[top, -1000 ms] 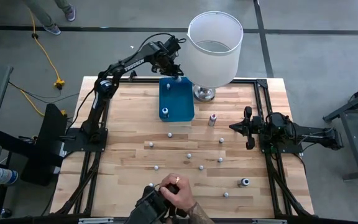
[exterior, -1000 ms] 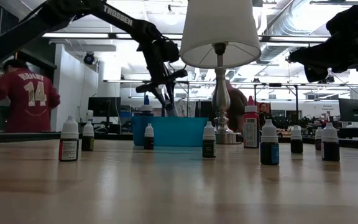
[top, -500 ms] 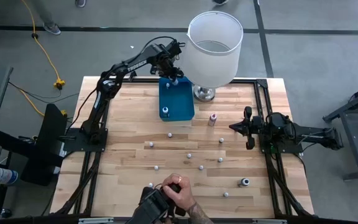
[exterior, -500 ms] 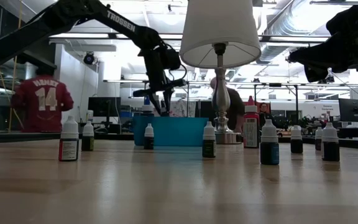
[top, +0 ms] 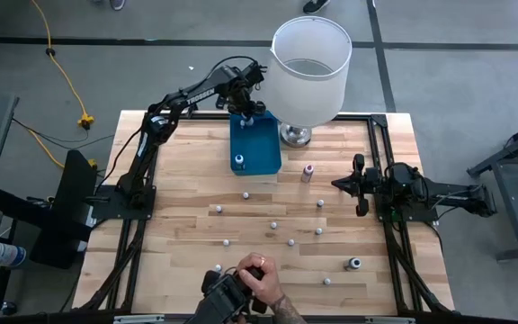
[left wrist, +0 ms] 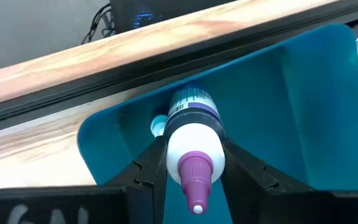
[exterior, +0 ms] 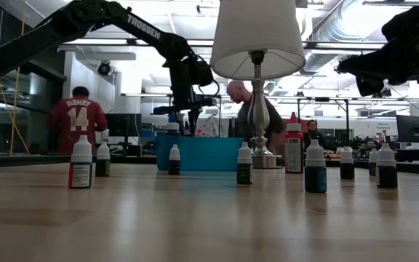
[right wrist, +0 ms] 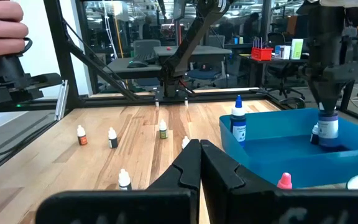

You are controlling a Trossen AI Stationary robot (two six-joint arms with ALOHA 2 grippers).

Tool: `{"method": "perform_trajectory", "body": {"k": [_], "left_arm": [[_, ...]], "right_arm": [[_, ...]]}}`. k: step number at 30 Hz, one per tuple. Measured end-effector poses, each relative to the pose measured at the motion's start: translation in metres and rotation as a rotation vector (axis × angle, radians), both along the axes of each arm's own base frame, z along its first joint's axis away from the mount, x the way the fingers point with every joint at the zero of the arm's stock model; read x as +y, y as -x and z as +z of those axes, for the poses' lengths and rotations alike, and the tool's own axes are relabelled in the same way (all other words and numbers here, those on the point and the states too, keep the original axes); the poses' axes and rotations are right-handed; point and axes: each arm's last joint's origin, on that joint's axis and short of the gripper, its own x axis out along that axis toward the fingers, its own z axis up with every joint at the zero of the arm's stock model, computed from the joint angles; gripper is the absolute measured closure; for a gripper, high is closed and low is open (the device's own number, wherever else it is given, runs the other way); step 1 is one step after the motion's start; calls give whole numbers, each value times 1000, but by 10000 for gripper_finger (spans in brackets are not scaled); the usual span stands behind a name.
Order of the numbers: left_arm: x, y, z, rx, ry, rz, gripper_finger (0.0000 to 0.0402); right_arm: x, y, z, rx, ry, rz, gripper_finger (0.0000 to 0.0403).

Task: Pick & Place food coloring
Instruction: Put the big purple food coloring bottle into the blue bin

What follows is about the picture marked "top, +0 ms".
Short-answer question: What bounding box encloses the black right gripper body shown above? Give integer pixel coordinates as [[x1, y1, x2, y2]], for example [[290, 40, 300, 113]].
[[353, 153, 389, 218]]

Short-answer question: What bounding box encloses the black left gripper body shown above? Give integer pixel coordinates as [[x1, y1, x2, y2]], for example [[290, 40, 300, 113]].
[[228, 83, 267, 117]]

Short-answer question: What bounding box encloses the large bottle red cap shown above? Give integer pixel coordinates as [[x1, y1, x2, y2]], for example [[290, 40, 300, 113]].
[[300, 163, 316, 184]]

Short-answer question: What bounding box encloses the person's forearm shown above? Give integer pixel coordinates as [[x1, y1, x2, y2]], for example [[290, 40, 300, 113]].
[[269, 294, 308, 324]]

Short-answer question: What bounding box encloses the blue plastic bin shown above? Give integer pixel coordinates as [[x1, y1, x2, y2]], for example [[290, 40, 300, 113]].
[[229, 111, 283, 177]]

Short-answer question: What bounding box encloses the silver table lamp white shade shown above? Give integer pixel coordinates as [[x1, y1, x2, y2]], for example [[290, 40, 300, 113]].
[[258, 15, 353, 149]]

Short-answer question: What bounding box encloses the person's hand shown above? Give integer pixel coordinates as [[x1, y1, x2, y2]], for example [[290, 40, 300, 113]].
[[235, 251, 286, 308]]

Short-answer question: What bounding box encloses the black equipment stand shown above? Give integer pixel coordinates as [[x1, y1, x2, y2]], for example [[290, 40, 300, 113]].
[[28, 149, 99, 270]]

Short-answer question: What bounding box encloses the white canister blue band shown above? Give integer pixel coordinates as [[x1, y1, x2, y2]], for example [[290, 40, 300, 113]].
[[0, 241, 28, 268]]

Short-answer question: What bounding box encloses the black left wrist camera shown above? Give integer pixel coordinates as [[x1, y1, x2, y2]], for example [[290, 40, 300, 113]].
[[239, 61, 268, 89]]

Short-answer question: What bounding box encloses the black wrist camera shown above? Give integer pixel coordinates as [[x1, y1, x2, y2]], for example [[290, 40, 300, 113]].
[[383, 161, 424, 199], [239, 61, 268, 89]]

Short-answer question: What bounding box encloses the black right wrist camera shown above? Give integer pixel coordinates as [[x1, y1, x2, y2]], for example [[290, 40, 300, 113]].
[[383, 161, 424, 199]]

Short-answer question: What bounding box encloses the black aluminium table frame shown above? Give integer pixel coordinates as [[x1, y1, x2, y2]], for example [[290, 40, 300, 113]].
[[72, 111, 456, 324]]

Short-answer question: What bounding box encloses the silver frame bracket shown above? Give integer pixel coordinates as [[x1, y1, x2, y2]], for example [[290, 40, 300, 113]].
[[364, 316, 416, 324], [112, 314, 166, 324]]

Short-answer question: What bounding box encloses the black metal workbench frame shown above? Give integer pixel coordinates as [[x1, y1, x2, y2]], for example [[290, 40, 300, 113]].
[[467, 114, 518, 263]]

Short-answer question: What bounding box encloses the black floor cable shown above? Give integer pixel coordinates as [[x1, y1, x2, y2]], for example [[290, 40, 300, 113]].
[[11, 117, 116, 150]]

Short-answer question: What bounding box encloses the yellow extension cord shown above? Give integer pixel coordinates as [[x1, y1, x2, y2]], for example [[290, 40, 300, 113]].
[[31, 0, 95, 131], [28, 130, 99, 171]]

